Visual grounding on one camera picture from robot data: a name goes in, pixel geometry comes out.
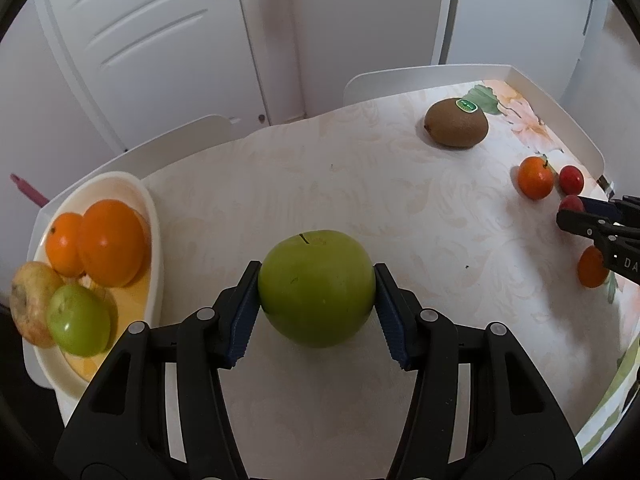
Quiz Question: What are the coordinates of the red cherry tomato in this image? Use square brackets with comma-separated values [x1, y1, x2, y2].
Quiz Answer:
[559, 195, 586, 212]
[559, 165, 585, 195]

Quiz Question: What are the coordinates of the small green apple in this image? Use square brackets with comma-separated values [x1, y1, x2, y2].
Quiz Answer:
[46, 284, 111, 358]

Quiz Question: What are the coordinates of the cream oval fruit bowl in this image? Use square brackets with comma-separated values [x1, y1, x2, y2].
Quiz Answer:
[35, 171, 163, 401]

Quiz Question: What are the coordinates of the large russet yellow-red apple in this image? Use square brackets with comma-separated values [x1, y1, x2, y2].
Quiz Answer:
[10, 261, 64, 348]

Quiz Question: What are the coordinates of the brown kiwi with sticker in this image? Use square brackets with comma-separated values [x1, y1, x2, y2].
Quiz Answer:
[423, 98, 489, 148]

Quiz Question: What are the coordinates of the orange persimmon in bowl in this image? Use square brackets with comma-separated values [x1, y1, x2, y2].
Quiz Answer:
[78, 200, 146, 287]

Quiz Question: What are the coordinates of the small orange in bowl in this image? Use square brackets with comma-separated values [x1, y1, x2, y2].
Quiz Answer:
[44, 212, 84, 278]

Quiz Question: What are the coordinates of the pink plastic tool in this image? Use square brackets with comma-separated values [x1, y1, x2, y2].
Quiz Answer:
[10, 174, 49, 208]

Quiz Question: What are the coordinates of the white panelled door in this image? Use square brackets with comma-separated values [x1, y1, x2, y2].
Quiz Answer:
[36, 0, 268, 153]

